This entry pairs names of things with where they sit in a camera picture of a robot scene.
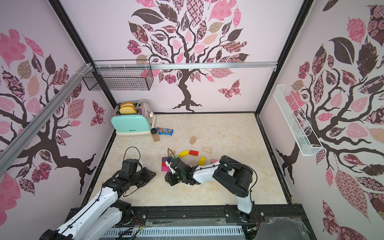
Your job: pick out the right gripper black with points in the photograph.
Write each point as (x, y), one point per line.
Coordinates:
(176, 169)

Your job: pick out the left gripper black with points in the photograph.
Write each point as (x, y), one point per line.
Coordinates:
(148, 177)

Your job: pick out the magenta block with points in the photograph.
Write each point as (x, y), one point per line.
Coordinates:
(165, 169)

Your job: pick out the yellow block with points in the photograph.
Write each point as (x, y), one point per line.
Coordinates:
(202, 161)
(184, 153)

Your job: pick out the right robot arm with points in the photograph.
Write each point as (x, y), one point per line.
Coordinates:
(231, 174)

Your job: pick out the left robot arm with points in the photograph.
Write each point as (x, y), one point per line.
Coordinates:
(104, 211)

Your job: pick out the blue candy bag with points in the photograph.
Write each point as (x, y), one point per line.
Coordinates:
(165, 131)

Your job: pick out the beige rectangular block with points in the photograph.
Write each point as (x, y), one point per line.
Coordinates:
(207, 150)

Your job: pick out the mint green toaster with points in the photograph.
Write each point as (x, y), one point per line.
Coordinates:
(140, 123)

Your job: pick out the yellow toast front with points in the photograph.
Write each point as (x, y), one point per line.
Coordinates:
(127, 110)

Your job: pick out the yellow toast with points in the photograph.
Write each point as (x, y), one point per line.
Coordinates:
(127, 110)
(127, 105)

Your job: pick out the yellow toast back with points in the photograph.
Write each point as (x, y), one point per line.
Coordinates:
(127, 105)

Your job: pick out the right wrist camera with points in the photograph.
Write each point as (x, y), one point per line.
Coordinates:
(169, 163)

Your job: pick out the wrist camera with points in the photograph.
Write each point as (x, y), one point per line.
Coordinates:
(130, 166)
(169, 163)

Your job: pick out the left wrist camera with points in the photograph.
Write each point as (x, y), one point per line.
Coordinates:
(130, 166)

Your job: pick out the white slotted cable duct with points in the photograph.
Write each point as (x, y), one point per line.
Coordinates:
(173, 232)

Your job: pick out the black wire basket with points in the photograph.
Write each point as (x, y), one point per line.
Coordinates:
(135, 75)

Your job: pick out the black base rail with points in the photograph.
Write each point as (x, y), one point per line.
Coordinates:
(279, 221)

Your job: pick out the white wire shelf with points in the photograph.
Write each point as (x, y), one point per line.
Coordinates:
(290, 104)

